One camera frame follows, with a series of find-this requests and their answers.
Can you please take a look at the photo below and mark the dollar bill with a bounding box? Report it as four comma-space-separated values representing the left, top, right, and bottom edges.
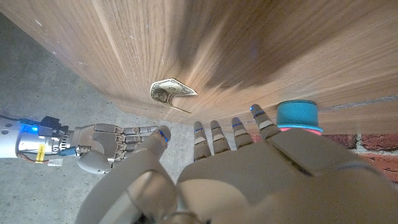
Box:
149, 78, 198, 114

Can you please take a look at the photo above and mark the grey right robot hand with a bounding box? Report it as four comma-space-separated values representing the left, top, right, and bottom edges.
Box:
70, 123, 159, 174

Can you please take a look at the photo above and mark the pink plastic cup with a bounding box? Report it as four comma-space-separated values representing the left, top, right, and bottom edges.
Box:
278, 126, 323, 136

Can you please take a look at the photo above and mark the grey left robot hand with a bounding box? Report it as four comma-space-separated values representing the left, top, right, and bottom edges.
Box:
74, 104, 398, 224

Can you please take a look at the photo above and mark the teal plastic cup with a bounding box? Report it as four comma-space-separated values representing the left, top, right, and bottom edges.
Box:
275, 100, 324, 133

